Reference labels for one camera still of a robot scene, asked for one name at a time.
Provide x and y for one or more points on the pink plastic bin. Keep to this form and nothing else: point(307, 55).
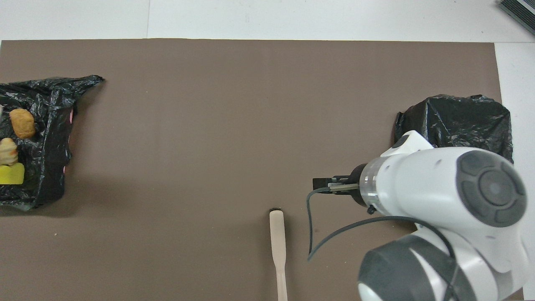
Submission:
point(71, 116)

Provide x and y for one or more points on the large yellow sponge piece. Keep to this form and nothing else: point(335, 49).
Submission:
point(11, 174)

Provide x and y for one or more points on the beige hand brush black bristles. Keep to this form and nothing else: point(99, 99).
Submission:
point(277, 238)

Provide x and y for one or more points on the pale beige toy bread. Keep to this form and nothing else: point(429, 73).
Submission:
point(8, 152)

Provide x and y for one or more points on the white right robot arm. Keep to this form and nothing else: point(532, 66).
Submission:
point(418, 188)

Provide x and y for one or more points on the brown paper table mat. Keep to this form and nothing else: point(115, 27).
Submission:
point(188, 146)

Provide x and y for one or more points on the black bag covered bin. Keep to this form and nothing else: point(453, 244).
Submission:
point(459, 121)
point(46, 167)

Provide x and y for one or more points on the dark grey ribbed device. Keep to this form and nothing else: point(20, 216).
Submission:
point(522, 10)

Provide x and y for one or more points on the brown toy nugget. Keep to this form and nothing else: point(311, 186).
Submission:
point(22, 123)

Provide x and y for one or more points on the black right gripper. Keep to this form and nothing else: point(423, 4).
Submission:
point(355, 186)

